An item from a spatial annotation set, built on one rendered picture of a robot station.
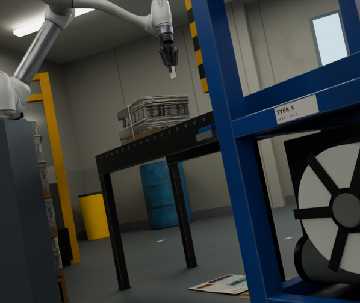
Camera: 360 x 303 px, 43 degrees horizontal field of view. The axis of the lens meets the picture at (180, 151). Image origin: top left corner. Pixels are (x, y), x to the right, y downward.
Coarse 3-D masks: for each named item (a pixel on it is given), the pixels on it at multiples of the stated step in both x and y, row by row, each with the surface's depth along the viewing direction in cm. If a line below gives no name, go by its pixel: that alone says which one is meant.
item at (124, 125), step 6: (126, 108) 266; (120, 114) 274; (126, 114) 267; (120, 120) 275; (126, 120) 268; (120, 126) 276; (126, 126) 268; (120, 132) 275; (126, 132) 268; (120, 138) 276; (126, 138) 270
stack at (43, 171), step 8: (40, 168) 270; (40, 176) 269; (48, 184) 270; (48, 200) 269; (48, 208) 268; (48, 216) 269; (56, 240) 267; (56, 248) 267; (56, 256) 266; (56, 264) 266; (64, 280) 266; (64, 288) 265; (64, 296) 264
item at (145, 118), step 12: (156, 96) 251; (168, 96) 255; (180, 96) 259; (132, 108) 260; (144, 108) 247; (156, 108) 250; (168, 108) 254; (180, 108) 259; (144, 120) 248; (156, 120) 249; (168, 120) 253; (180, 120) 257
